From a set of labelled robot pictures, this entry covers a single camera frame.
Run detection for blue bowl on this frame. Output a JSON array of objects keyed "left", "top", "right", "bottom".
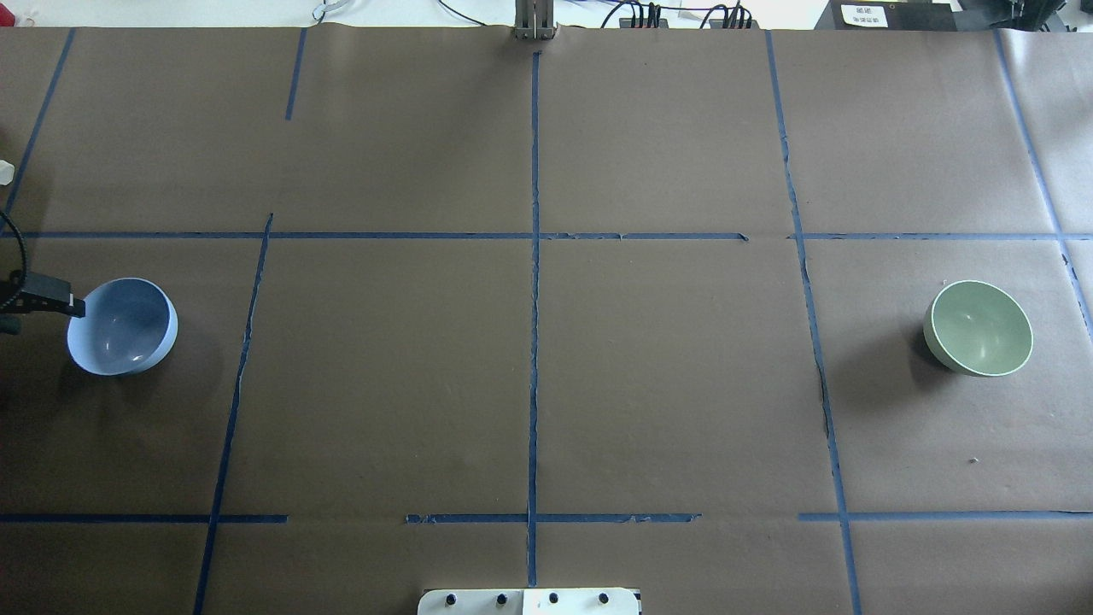
[{"left": 66, "top": 277, "right": 180, "bottom": 377}]

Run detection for green bowl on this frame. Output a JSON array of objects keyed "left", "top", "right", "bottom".
[{"left": 921, "top": 279, "right": 1035, "bottom": 378}]

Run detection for white mounting pole with base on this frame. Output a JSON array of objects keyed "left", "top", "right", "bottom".
[{"left": 418, "top": 587, "right": 643, "bottom": 614}]

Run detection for black box with label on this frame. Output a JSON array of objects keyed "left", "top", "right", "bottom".
[{"left": 813, "top": 1, "right": 959, "bottom": 32}]

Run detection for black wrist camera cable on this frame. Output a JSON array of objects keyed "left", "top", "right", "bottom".
[{"left": 0, "top": 210, "right": 30, "bottom": 314}]

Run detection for aluminium frame post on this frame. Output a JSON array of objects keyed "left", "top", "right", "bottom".
[{"left": 514, "top": 0, "right": 559, "bottom": 40}]

